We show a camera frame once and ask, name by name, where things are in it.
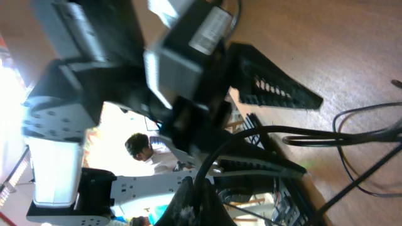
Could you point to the person in white shirt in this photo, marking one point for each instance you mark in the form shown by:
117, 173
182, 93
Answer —
161, 159

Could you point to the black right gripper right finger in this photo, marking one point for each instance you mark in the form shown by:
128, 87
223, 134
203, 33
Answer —
212, 211

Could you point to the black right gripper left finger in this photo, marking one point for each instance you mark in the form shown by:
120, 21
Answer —
180, 211

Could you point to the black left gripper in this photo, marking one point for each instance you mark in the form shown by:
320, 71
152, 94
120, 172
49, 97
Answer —
259, 82

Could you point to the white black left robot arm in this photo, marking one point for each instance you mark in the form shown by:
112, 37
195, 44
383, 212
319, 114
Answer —
93, 40

